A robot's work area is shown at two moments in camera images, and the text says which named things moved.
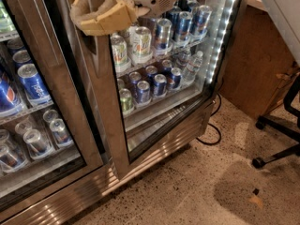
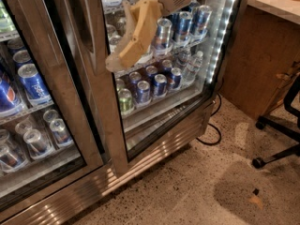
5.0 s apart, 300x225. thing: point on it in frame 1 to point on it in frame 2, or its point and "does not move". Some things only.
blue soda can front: [142, 92] does not move
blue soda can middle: [160, 84] does not move
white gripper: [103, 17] to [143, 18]
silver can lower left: [37, 146] does not move
